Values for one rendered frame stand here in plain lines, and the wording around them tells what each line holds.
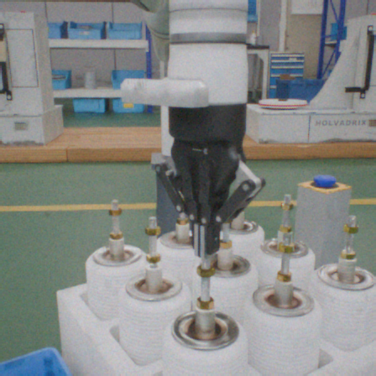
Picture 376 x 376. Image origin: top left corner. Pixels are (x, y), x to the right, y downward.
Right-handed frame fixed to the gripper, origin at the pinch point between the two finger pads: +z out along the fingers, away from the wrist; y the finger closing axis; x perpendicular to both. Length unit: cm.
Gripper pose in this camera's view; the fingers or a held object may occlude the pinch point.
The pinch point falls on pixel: (206, 239)
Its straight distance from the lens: 46.7
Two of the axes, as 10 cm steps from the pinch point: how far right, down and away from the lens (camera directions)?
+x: -6.6, 2.1, -7.2
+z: 0.0, 9.6, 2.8
